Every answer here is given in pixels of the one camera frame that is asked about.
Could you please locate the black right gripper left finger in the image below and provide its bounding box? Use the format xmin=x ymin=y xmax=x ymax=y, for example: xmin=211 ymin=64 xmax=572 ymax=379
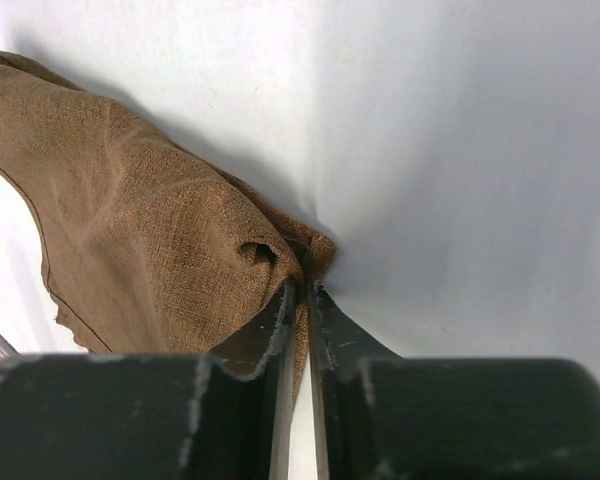
xmin=0 ymin=281 xmax=296 ymax=479

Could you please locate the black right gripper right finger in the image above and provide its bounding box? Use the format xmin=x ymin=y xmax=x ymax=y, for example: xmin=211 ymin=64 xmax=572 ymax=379
xmin=308 ymin=284 xmax=600 ymax=479

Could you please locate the brown cloth napkin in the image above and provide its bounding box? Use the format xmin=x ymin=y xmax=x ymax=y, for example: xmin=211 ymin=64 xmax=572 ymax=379
xmin=0 ymin=48 xmax=339 ymax=421

